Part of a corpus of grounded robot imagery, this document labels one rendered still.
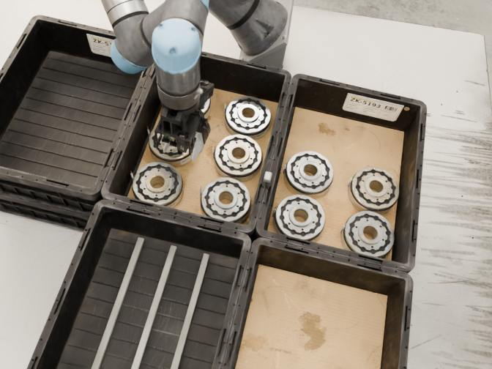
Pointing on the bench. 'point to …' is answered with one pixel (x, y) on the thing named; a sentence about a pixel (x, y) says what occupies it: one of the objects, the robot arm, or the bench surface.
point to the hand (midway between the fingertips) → (187, 144)
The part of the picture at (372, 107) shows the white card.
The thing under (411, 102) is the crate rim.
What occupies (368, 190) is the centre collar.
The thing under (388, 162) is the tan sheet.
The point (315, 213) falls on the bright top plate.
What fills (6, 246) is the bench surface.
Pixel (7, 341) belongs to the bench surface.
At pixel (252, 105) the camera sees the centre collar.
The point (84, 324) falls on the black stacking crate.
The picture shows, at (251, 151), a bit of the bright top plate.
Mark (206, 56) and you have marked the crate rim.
